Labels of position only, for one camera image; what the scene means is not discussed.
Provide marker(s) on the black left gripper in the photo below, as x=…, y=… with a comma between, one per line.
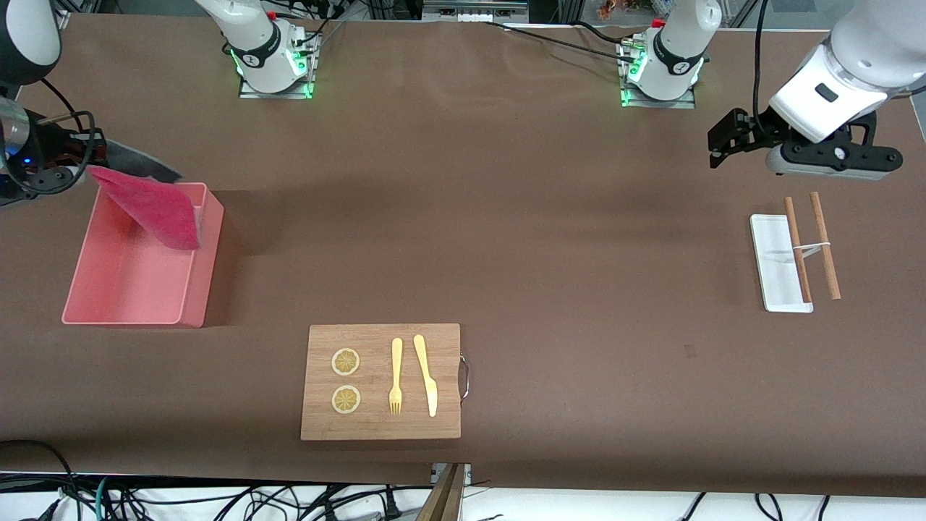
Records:
x=757, y=129

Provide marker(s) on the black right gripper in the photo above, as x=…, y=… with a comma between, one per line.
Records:
x=64, y=145

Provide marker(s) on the pink and grey cloth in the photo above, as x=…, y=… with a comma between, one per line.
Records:
x=163, y=213

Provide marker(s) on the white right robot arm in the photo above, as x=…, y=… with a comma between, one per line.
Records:
x=253, y=36

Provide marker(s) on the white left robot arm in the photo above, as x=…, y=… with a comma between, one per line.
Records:
x=832, y=87

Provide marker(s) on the pink plastic bin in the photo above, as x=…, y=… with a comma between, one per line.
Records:
x=123, y=282

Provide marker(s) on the white rubber band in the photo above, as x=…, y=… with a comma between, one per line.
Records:
x=812, y=248

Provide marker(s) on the white rectangular tray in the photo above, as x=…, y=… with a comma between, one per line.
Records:
x=778, y=275

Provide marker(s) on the lemon slice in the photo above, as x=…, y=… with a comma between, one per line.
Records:
x=346, y=399
x=346, y=362

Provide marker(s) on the yellow plastic fork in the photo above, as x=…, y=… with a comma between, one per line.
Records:
x=396, y=362

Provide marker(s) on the wooden cutting board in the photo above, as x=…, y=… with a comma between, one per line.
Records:
x=380, y=427

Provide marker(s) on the yellow plastic knife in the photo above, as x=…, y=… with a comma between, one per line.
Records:
x=428, y=380

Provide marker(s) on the wooden plank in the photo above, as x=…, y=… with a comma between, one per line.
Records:
x=443, y=499

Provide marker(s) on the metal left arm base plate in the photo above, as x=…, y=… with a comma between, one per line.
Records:
x=658, y=105

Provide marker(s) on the aluminium corner bracket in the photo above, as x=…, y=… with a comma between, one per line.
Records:
x=62, y=20

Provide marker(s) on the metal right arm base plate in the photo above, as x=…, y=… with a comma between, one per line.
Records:
x=289, y=94

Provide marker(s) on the small white bracket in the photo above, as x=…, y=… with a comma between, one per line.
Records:
x=466, y=474

